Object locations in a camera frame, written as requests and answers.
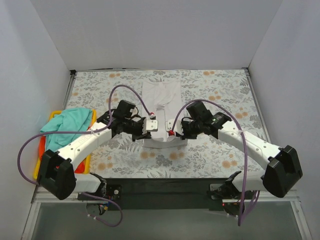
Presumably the orange t shirt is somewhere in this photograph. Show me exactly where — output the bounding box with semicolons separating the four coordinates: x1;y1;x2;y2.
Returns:
33;136;91;180

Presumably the aluminium frame rail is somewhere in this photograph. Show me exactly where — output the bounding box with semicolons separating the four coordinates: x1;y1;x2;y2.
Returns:
31;181;301;204

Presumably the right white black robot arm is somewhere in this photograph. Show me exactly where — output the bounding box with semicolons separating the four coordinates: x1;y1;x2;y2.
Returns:
169;99;303;199

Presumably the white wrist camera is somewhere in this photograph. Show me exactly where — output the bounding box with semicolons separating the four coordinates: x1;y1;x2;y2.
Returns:
142;118;159;134
165;119;184;137

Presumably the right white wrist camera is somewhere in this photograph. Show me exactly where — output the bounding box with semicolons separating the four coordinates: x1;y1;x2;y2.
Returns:
165;119;184;137

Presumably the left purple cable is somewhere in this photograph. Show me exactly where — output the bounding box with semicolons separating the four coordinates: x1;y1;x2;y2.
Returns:
16;84;157;228

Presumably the yellow plastic bin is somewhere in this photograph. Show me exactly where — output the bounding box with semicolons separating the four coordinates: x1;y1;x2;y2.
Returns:
33;109;97;180

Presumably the teal t shirt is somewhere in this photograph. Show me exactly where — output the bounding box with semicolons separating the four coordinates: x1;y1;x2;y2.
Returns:
40;107;93;152

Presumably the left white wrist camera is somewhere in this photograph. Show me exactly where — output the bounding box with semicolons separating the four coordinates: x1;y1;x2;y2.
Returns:
142;118;159;134

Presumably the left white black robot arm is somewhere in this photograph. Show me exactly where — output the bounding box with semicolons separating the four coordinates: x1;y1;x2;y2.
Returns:
36;100;158;200

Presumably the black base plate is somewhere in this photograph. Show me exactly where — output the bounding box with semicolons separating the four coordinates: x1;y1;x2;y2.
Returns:
77;177;257;211

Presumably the white t shirt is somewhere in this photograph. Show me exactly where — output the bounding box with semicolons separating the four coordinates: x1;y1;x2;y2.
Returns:
142;80;188;149

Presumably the floral table cloth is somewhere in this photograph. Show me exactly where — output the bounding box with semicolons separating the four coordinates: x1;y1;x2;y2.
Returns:
67;69;269;178

